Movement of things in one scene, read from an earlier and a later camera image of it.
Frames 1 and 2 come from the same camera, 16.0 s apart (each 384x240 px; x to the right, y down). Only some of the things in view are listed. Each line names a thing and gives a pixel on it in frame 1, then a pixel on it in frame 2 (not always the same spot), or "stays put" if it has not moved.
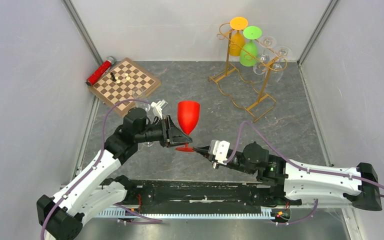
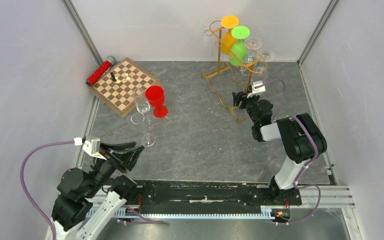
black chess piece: (113, 76) stays put
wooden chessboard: (124, 85) stays put
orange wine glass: (238, 40) -> (228, 22)
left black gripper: (172, 134) -> (117, 159)
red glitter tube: (100, 71) stays put
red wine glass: (188, 114) -> (155, 96)
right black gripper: (204, 151) -> (239, 97)
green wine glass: (249, 54) -> (238, 49)
